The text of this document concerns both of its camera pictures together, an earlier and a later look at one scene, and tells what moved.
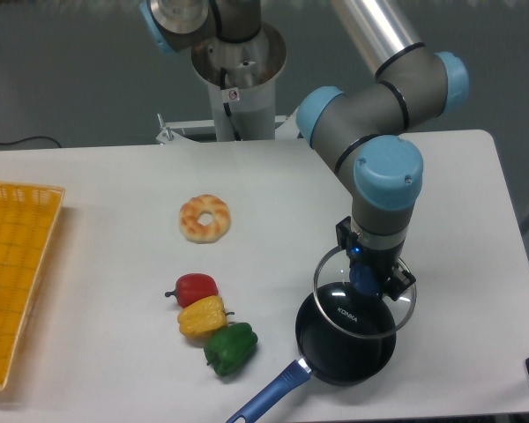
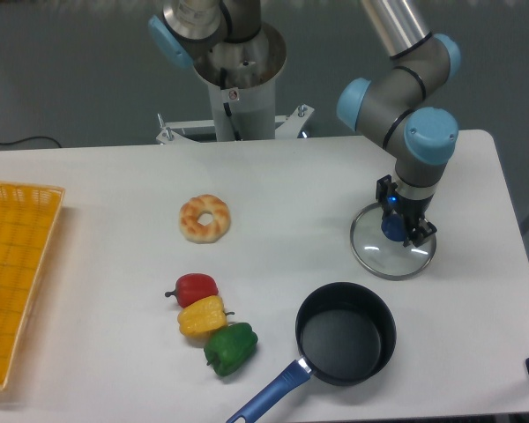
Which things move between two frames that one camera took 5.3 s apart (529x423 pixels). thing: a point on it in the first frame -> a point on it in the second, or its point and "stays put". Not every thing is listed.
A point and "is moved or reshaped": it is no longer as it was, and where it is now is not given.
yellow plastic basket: (18, 224) stays put
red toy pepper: (191, 287) stays put
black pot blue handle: (346, 339) stays put
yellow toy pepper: (204, 318) stays put
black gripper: (381, 262) -> (410, 210)
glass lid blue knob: (352, 314) is moved or reshaped
